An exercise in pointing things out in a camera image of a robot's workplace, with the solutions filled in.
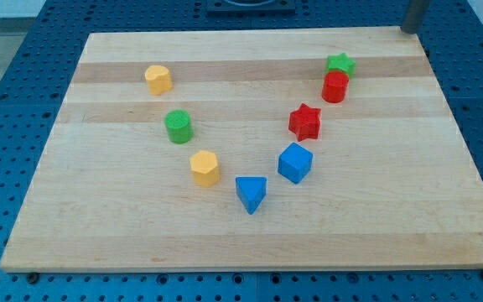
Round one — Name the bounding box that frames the red star block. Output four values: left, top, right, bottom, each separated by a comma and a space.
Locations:
288, 103, 321, 142

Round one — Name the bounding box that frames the green star block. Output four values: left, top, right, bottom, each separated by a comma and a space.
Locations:
325, 53, 356, 79

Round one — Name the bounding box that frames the yellow hexagon block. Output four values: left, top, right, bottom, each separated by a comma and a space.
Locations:
190, 150, 221, 187

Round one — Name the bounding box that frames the wooden board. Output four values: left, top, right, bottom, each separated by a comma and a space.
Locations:
0, 27, 483, 273

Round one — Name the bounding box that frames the blue triangle block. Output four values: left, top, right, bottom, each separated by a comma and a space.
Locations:
235, 176, 267, 215

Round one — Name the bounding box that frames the blue cube block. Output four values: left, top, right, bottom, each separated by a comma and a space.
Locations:
278, 143, 314, 184

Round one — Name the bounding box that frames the green cylinder block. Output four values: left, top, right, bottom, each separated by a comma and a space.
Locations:
164, 109, 193, 144

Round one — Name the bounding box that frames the yellow heart block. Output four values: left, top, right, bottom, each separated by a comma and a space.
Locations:
144, 65, 173, 96

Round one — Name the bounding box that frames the red cylinder block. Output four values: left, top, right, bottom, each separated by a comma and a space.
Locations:
321, 70, 350, 103

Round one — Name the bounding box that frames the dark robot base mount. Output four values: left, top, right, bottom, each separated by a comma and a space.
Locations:
206, 0, 296, 15

